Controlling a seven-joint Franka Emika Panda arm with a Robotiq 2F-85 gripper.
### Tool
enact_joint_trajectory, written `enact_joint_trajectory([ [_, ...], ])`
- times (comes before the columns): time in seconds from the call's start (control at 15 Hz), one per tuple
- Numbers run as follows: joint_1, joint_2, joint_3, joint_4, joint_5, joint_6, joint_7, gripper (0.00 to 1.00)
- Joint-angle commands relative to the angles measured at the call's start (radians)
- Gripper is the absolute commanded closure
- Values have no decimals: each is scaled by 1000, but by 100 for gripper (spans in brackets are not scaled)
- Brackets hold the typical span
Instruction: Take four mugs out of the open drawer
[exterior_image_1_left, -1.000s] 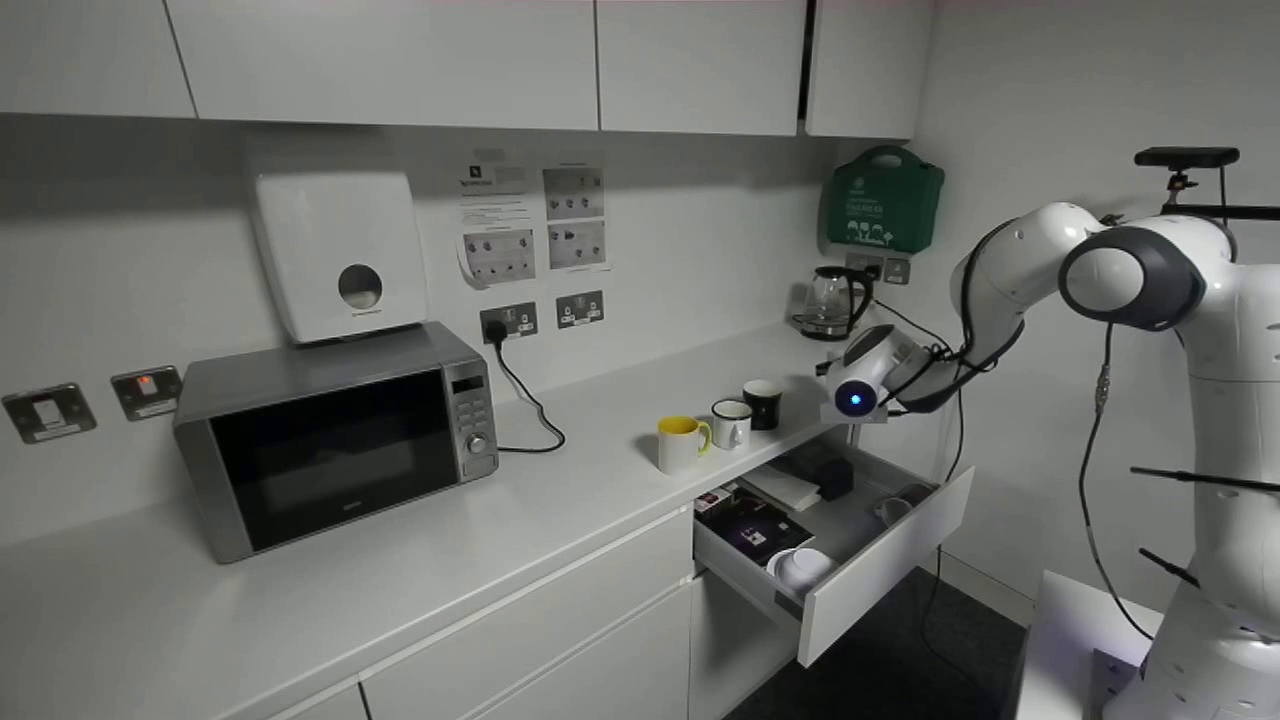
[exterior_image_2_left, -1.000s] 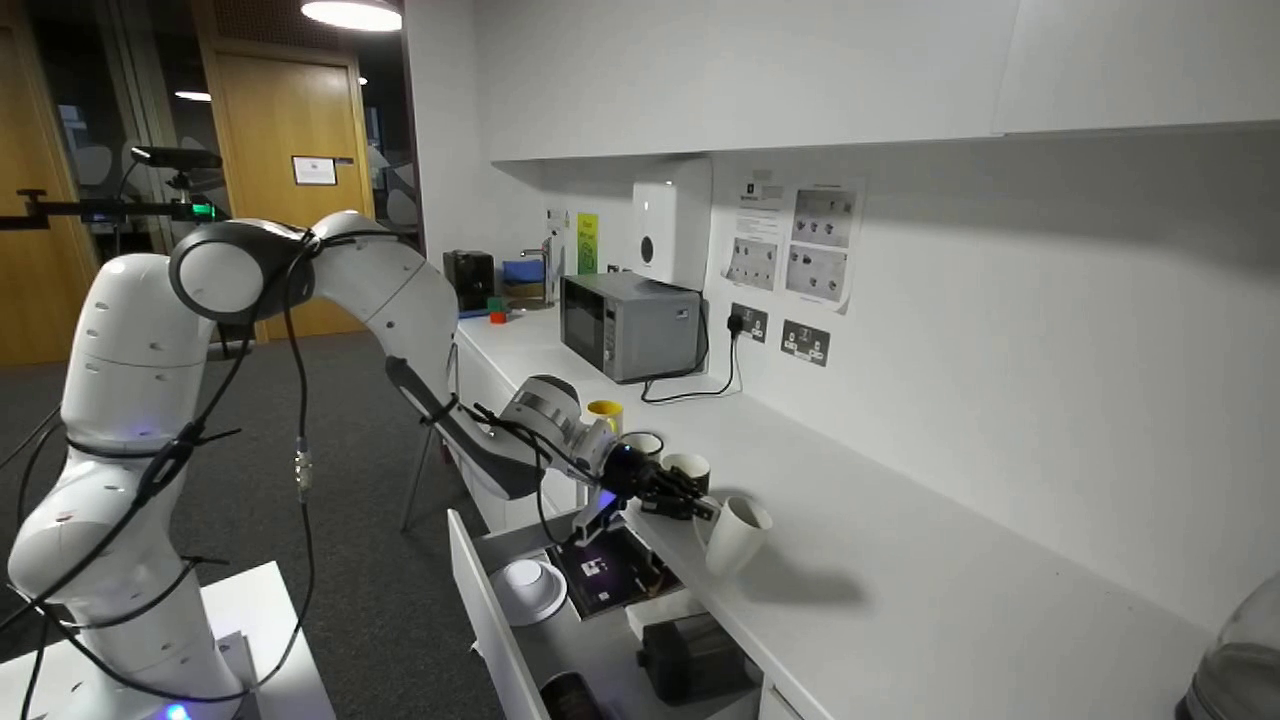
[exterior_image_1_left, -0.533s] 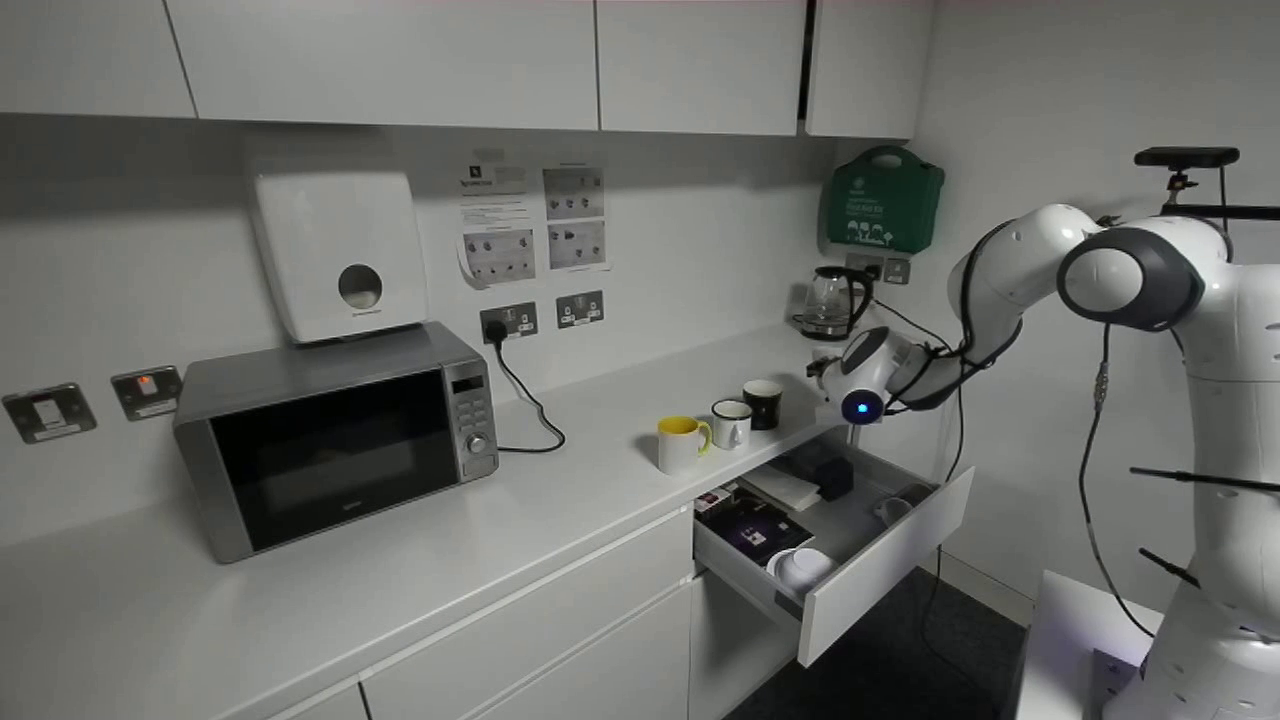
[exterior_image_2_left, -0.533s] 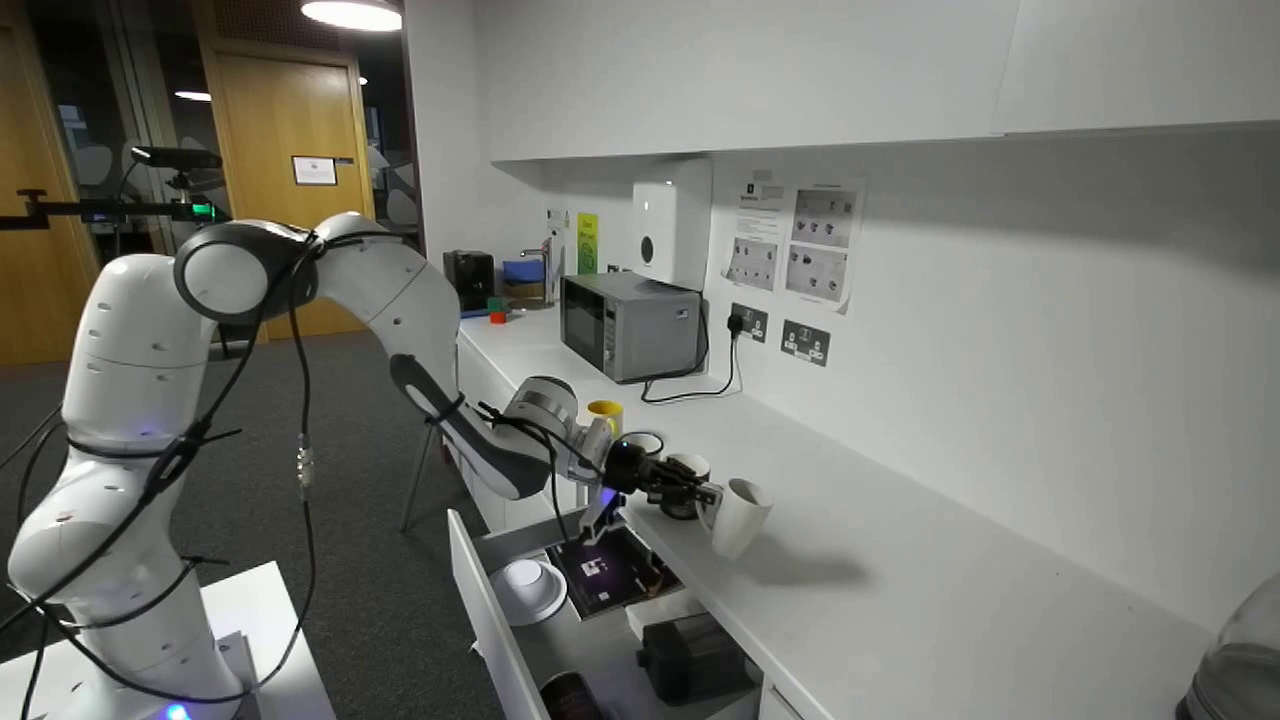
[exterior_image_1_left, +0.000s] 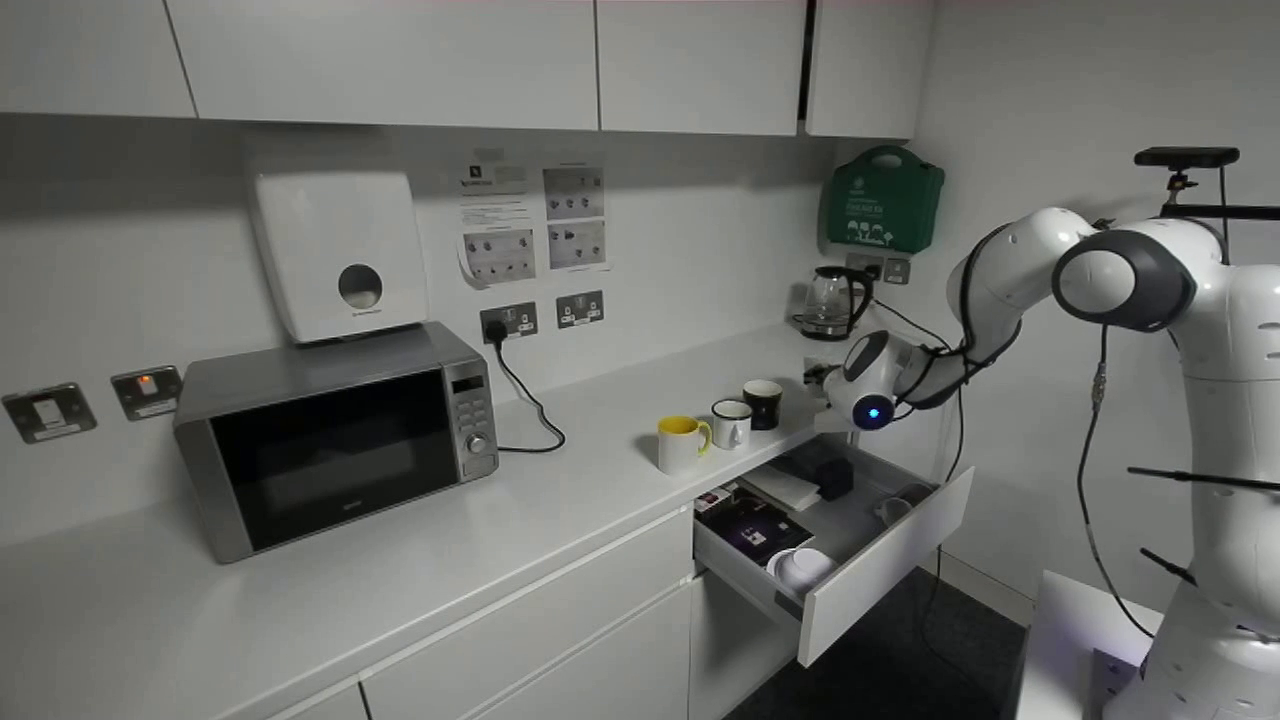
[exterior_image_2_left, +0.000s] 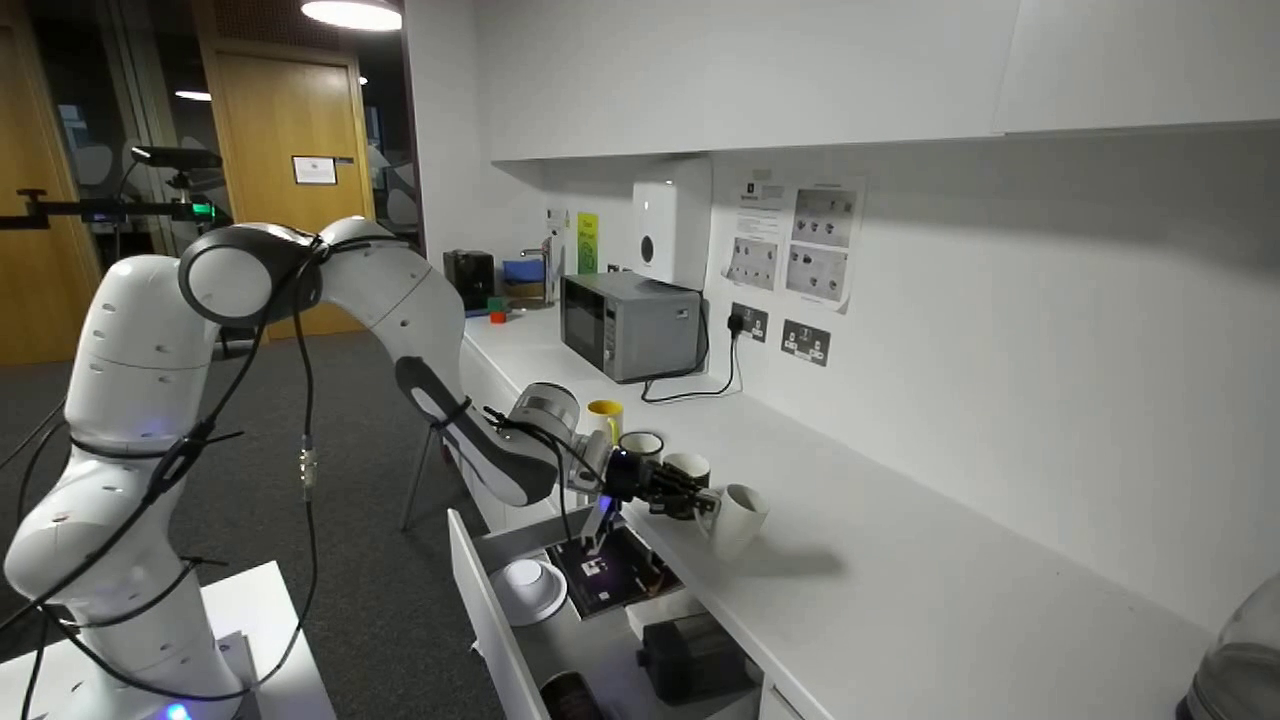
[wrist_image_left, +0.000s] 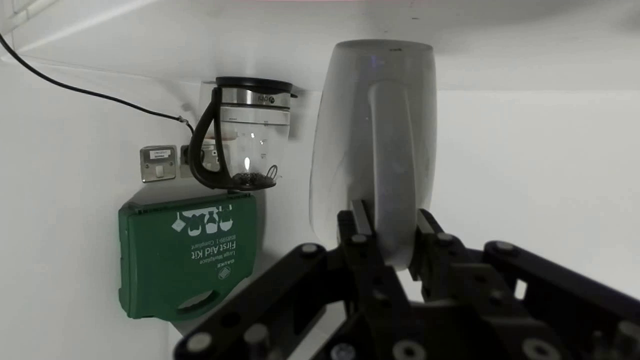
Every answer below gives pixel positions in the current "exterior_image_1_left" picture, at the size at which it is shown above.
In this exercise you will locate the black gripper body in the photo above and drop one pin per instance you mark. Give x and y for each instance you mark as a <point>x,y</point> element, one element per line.
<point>826,377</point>

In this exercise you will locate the plain white mug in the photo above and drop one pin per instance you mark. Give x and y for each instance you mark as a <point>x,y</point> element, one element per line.
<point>819,407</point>

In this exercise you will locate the white enamel mug dark rim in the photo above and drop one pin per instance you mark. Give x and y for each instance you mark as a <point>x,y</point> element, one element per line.
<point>728,424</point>

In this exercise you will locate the white mug yellow inside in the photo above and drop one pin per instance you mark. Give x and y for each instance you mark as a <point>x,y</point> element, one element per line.
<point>683,445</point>

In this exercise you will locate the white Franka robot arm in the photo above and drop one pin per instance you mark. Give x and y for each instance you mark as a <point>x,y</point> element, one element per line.
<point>1200,400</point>

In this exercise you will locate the white robot base platform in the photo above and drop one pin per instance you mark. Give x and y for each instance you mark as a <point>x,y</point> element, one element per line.
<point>1066,640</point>

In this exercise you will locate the white open drawer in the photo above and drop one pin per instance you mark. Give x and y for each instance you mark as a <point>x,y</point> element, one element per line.
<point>880,587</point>

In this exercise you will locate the glass kettle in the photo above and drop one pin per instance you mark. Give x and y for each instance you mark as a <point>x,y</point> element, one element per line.
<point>834,303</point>

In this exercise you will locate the dark translucent bag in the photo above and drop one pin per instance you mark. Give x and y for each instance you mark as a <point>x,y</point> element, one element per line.
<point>834,473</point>

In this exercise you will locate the white folded napkin stack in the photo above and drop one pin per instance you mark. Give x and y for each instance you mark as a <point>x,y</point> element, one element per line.
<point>785,489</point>

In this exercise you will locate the dark printed box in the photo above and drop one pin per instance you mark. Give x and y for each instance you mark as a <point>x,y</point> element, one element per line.
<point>747,527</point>

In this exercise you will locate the green first aid bag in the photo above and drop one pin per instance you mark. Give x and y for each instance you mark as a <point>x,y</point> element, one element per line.
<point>880,202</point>

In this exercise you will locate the white bowl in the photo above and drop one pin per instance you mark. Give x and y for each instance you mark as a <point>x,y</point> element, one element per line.
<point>802,571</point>

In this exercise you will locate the white base cabinet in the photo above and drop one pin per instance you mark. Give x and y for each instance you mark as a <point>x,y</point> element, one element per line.
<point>534,624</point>

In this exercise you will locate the silver microwave oven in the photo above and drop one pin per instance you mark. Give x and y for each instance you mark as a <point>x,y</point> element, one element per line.
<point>332,452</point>

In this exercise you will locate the white paper towel dispenser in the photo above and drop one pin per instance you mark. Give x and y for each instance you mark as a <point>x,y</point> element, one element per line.
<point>322,252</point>

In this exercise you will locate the steel wall socket plate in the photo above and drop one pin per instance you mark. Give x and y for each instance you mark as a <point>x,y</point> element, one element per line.
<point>896,270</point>

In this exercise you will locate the dark double wall socket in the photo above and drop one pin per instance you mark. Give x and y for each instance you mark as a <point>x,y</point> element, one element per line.
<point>521,318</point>
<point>581,311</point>

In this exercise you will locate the white fused switch plate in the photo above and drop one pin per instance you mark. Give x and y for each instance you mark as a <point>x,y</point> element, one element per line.
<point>578,247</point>
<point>501,256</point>

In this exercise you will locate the small white wall notice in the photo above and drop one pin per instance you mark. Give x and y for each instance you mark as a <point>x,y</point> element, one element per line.
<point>489,176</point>

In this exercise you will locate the black stereo camera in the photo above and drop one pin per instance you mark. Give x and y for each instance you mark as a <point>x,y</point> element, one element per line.
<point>1187,156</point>

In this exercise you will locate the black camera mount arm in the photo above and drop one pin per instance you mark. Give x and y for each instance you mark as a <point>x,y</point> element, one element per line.
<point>1245,212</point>

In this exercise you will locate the white wall cabinet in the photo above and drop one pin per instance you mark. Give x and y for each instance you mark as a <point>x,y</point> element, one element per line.
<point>401,53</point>

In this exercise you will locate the steel wall switch plate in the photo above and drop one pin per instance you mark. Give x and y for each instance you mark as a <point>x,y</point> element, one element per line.
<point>146,392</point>
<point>49,412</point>

